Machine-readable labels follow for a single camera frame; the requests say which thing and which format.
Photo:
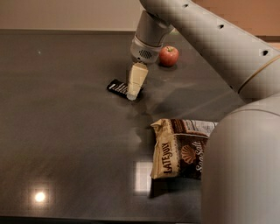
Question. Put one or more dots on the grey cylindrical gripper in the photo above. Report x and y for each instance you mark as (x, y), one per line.
(143, 52)

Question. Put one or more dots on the red apple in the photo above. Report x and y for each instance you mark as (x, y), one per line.
(168, 56)

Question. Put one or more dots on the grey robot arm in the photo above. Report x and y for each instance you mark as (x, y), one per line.
(237, 158)

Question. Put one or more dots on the brown Late July chip bag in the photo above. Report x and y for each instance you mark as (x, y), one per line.
(179, 148)

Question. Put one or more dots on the black rxbar chocolate wrapper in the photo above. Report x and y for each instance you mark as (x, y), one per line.
(118, 87)

